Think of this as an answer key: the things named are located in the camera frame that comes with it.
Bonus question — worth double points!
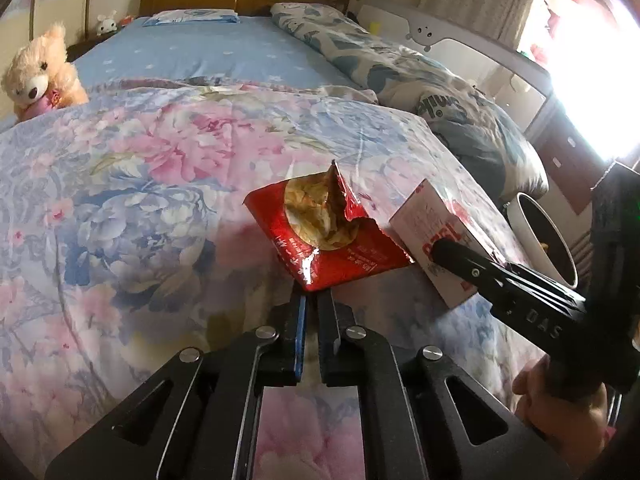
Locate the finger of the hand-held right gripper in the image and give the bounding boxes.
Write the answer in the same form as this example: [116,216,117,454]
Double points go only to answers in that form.
[431,237,516,311]

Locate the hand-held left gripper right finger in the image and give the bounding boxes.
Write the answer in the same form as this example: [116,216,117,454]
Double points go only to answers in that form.
[316,290,573,480]

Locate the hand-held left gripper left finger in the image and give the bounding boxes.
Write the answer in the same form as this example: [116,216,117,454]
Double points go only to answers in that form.
[45,292,307,480]

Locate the red white carton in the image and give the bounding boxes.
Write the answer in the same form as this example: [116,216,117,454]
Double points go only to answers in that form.
[389,178,508,310]

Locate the white round waste bin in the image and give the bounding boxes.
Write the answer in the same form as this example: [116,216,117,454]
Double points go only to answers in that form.
[506,192,580,288]

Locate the red snack packet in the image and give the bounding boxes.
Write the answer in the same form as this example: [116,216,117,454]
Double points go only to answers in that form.
[242,160,415,293]

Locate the person's right hand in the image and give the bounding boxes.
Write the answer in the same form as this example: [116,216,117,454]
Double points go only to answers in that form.
[514,357,608,480]

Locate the red brown drawer cabinet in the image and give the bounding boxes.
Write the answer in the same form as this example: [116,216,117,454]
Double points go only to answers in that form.
[532,100,621,216]

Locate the blue patterned quilt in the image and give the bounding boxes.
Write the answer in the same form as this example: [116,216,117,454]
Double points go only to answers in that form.
[270,2,550,203]

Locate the floral blanket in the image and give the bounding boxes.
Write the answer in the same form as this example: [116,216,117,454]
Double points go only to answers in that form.
[0,85,551,480]

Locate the pink cloth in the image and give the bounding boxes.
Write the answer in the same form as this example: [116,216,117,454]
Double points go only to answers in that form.
[95,76,381,106]

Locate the blue white pillow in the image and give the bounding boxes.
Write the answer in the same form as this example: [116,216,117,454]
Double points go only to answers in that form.
[142,8,240,27]

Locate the white bunny toy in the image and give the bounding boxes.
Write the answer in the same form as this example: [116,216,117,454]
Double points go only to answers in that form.
[95,10,121,36]

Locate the beige teddy bear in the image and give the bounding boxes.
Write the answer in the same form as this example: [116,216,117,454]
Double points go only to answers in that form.
[1,22,90,122]

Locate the white crib rail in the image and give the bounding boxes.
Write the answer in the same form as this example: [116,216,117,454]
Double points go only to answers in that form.
[357,0,556,141]

